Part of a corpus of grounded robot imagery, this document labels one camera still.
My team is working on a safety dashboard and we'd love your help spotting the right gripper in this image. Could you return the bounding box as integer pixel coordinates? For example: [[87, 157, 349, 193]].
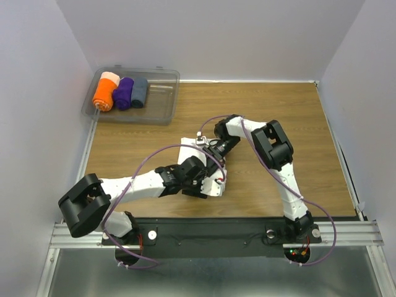
[[204, 135, 241, 179]]

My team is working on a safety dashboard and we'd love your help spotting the white towel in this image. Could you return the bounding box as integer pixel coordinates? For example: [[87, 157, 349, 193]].
[[177, 137, 227, 185]]

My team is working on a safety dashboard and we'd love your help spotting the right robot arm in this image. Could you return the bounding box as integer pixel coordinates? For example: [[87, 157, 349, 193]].
[[210, 114, 314, 241]]

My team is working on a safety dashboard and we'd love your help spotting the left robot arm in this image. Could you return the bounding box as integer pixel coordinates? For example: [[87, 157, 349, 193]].
[[58, 156, 225, 244]]

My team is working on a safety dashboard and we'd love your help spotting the clear plastic bin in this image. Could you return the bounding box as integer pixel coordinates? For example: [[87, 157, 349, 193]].
[[81, 65, 179, 126]]

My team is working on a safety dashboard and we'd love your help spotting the grey rolled towel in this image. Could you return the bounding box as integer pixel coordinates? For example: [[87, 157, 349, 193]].
[[131, 77, 148, 108]]

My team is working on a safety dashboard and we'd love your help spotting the purple rolled towel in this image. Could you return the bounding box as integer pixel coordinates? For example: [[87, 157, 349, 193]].
[[112, 77, 134, 111]]

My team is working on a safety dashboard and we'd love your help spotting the orange rolled towel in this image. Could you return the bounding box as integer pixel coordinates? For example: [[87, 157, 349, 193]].
[[92, 71, 121, 112]]

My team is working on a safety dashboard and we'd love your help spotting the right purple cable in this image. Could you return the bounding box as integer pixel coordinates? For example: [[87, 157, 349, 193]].
[[197, 114, 337, 267]]

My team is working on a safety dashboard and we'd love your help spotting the purple cable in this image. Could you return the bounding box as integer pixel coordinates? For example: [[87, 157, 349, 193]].
[[101, 144, 227, 270], [197, 114, 337, 267]]

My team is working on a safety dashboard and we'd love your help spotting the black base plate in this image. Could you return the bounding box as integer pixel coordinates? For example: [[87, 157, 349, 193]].
[[101, 217, 322, 259]]

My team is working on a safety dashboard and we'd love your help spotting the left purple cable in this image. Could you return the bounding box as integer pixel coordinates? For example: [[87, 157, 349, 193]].
[[101, 144, 227, 270]]

